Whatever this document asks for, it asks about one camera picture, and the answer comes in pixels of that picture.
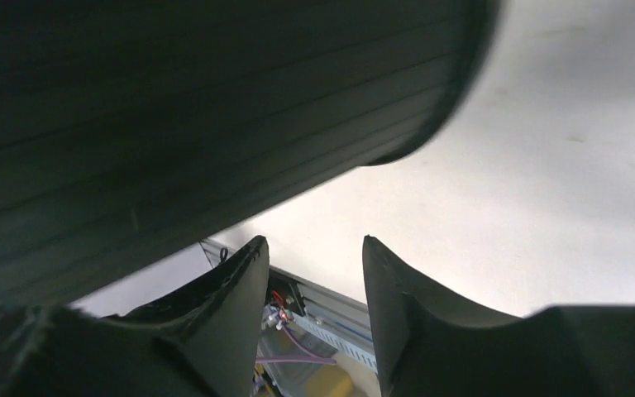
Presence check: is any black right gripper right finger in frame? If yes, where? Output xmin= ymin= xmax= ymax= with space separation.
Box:
xmin=362 ymin=236 xmax=635 ymax=396

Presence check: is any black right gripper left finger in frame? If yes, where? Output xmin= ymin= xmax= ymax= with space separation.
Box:
xmin=0 ymin=236 xmax=270 ymax=396

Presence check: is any black ribbed plastic bin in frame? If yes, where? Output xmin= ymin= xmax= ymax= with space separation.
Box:
xmin=0 ymin=1 xmax=503 ymax=304

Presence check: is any white slotted cable duct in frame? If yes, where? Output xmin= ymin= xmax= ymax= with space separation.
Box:
xmin=294 ymin=316 xmax=378 ymax=373

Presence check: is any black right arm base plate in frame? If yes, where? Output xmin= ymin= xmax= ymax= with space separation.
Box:
xmin=265 ymin=267 xmax=306 ymax=316

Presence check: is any aluminium frame rail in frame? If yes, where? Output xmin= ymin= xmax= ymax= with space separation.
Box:
xmin=199 ymin=239 xmax=376 ymax=341

